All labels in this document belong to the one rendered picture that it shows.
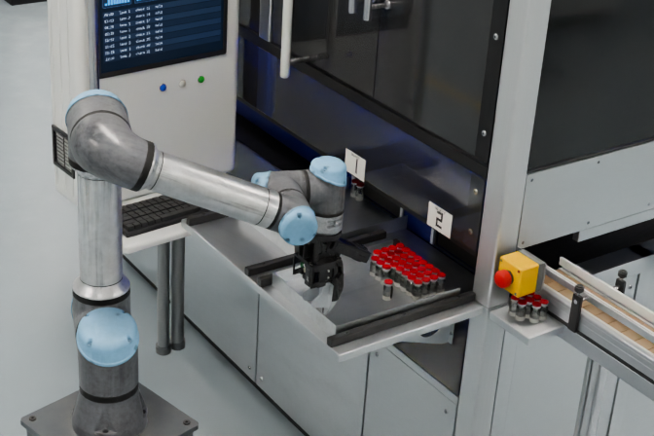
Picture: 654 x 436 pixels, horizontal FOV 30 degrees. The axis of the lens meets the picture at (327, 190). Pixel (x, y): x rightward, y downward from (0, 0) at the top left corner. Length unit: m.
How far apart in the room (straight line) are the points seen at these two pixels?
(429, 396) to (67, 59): 1.24
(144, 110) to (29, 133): 2.57
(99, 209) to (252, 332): 1.47
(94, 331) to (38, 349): 1.82
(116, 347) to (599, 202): 1.19
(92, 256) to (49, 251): 2.35
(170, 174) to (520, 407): 1.21
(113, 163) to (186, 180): 0.14
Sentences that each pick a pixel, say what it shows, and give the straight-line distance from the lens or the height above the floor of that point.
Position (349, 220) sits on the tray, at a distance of 3.11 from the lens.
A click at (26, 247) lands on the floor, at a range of 4.82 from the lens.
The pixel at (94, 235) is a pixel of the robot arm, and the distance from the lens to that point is 2.42.
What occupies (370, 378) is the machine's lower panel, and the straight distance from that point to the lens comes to 3.27.
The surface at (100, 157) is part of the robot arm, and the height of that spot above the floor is 1.38.
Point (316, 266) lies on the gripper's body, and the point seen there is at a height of 1.06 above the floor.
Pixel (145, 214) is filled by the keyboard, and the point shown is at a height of 0.83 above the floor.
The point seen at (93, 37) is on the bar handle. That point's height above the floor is 1.31.
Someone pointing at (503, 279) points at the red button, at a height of 1.00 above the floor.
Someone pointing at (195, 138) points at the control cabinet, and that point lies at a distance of 3.40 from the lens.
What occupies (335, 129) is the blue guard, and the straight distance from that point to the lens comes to 3.13.
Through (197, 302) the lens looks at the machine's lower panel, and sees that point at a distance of 4.08.
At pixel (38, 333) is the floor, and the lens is 4.29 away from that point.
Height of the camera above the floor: 2.30
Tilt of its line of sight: 26 degrees down
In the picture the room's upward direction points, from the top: 4 degrees clockwise
